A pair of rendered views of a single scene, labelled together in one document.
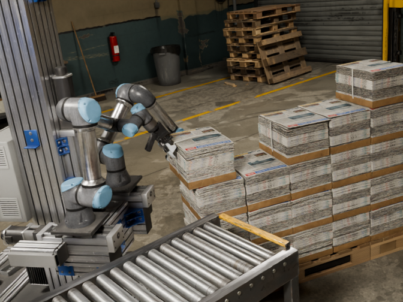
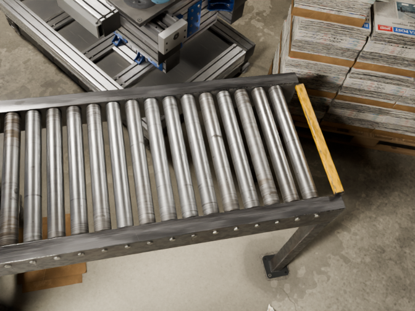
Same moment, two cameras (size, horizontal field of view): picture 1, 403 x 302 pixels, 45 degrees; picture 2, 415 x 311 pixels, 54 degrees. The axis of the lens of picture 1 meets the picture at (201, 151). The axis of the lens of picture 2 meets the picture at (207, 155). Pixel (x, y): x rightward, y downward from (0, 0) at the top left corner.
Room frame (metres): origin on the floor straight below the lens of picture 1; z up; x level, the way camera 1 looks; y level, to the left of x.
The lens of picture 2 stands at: (1.10, -0.09, 1.95)
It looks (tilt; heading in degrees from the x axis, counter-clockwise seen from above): 61 degrees down; 17
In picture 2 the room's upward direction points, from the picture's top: 10 degrees clockwise
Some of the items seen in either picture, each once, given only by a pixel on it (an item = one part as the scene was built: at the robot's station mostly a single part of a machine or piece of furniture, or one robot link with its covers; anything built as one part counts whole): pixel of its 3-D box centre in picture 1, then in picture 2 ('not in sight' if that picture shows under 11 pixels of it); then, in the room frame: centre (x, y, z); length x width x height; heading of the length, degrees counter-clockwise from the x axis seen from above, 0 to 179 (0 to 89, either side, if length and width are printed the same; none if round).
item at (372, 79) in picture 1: (370, 159); not in sight; (3.03, -1.14, 0.65); 0.39 x 0.30 x 1.29; 18
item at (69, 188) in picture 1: (75, 192); not in sight; (2.23, 0.65, 0.98); 0.13 x 0.12 x 0.14; 59
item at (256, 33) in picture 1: (263, 42); not in sight; (9.57, -1.44, 0.65); 1.33 x 0.94 x 1.30; 131
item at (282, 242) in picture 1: (252, 229); (318, 135); (1.97, -0.19, 0.81); 0.43 x 0.03 x 0.02; 37
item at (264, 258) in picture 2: not in sight; (275, 265); (1.77, -0.32, 0.01); 0.14 x 0.13 x 0.01; 37
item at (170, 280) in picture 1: (169, 279); (179, 155); (1.69, 0.19, 0.77); 0.47 x 0.05 x 0.05; 37
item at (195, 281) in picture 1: (182, 272); (198, 152); (1.73, 0.14, 0.77); 0.47 x 0.05 x 0.05; 37
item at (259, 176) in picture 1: (277, 216); (392, 74); (2.81, -0.45, 0.42); 1.17 x 0.39 x 0.83; 108
